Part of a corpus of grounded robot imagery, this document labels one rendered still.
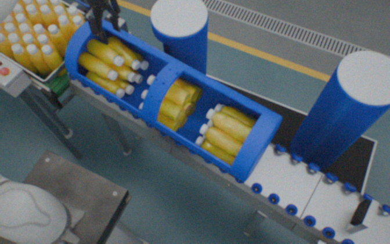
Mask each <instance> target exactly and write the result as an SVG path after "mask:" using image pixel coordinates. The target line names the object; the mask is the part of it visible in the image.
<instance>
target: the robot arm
mask: <svg viewBox="0 0 390 244"><path fill-rule="evenodd" d="M87 2H88V3H89V10H90V11H89V12H88V13H85V15H84V16H85V17H86V18H87V20H88V24H89V28H90V30H91V33H92V34H94V36H97V37H99V38H100V39H101V40H102V42H104V43H105V44H107V45H108V44H109V42H108V40H107V37H106V33H105V32H104V31H103V29H102V17H103V12H104V11H105V10H107V11H108V12H109V14H111V15H110V16H109V18H110V21H111V23H112V25H113V29H115V30H116V31H118V32H120V27H119V24H118V23H119V21H118V19H119V18H120V16H119V15H118V14H119V13H121V10H120V7H119V5H118V2H117V0H110V3H111V6H112V8H113V9H112V8H111V6H110V5H109V0H87ZM16 4H17V0H0V24H1V23H2V22H3V21H4V20H5V19H6V18H7V17H8V16H9V15H10V13H11V12H12V11H13V9H14V8H15V6H16ZM93 15H94V16H93ZM84 216H85V212H84V211H83V210H81V209H76V208H74V207H72V206H69V205H68V204H66V203H64V202H62V201H61V200H59V199H58V198H55V197H54V196H52V195H51V194H50V193H49V192H48V191H45V190H43V189H41V188H38V187H36V186H33V185H27V184H21V183H18V182H13V181H11V180H9V179H7V178H5V177H3V176H1V174H0V236H1V237H3V238H5V239H8V240H10V241H12V242H16V243H19V244H66V243H67V242H70V243H72V244H80V243H81V238H80V237H79V236H77V235H76V234H74V233H73V231H74V230H75V228H76V226H77V225H78V223H79V222H80V221H81V220H82V219H83V218H84Z"/></svg>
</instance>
